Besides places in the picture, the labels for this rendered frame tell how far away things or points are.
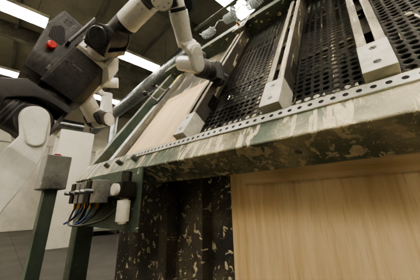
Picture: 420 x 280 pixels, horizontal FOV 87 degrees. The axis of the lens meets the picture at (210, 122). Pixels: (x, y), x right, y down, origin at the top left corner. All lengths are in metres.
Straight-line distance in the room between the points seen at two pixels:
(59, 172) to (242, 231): 1.03
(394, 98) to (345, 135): 0.10
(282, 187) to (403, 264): 0.32
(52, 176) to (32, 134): 0.56
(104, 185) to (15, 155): 0.32
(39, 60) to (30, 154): 0.34
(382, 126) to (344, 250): 0.38
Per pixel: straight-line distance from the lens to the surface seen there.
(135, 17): 0.94
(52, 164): 1.47
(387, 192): 0.73
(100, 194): 1.03
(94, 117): 1.38
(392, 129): 0.52
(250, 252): 0.88
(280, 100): 0.64
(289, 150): 0.57
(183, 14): 0.90
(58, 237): 4.93
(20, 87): 1.01
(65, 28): 1.13
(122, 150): 1.41
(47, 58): 1.03
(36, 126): 0.95
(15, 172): 0.95
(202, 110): 0.96
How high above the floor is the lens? 0.67
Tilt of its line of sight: 20 degrees up
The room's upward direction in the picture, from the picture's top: 1 degrees counter-clockwise
